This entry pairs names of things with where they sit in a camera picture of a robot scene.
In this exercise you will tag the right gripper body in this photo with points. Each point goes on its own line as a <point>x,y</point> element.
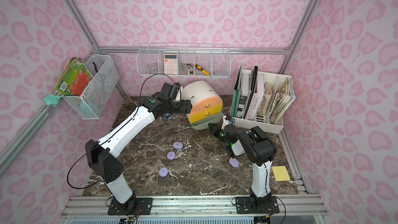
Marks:
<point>214,127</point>

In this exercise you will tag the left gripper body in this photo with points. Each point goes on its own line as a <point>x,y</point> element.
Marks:
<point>185,106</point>

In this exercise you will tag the yellow drawer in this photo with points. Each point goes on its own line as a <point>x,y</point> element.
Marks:
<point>200,112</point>

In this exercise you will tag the green bottom drawer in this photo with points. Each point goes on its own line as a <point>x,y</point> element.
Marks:
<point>203,124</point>

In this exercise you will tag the orange top drawer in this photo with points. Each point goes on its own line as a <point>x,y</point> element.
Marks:
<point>210,101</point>

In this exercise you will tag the white drawer cabinet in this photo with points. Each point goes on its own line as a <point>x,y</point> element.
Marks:
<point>201,89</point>

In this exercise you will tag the purple earphone case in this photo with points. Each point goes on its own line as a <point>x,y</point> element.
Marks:
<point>178,145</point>
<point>163,172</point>
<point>234,163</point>
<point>171,155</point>

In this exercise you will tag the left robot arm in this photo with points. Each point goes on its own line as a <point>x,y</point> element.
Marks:
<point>102,155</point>

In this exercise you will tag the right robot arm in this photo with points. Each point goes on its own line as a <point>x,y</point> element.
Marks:
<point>259,149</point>

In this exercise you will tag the clear tape roll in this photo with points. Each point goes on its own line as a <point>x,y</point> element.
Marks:
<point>154,69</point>

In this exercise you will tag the pink white calculator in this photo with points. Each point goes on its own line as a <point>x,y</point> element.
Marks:
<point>170,64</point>

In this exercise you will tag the white file organizer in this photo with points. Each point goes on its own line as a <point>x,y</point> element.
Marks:
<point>261,99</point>

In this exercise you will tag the yellow sticky note pad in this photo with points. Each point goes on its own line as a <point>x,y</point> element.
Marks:
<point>281,173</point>

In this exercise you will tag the green red booklet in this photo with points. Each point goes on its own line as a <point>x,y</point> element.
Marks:
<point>74,79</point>

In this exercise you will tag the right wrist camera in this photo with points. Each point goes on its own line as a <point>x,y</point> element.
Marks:
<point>227,120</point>

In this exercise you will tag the white wire wall shelf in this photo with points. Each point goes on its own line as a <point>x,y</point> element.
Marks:
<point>216,60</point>

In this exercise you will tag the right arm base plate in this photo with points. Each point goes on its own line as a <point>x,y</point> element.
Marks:
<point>252,205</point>

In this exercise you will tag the white mesh wall basket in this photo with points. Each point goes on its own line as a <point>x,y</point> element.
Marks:
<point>92,102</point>

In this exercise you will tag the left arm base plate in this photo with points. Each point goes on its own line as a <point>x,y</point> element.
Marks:
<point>135,206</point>

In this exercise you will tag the mint green wall hook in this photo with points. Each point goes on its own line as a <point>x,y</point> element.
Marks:
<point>52,99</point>

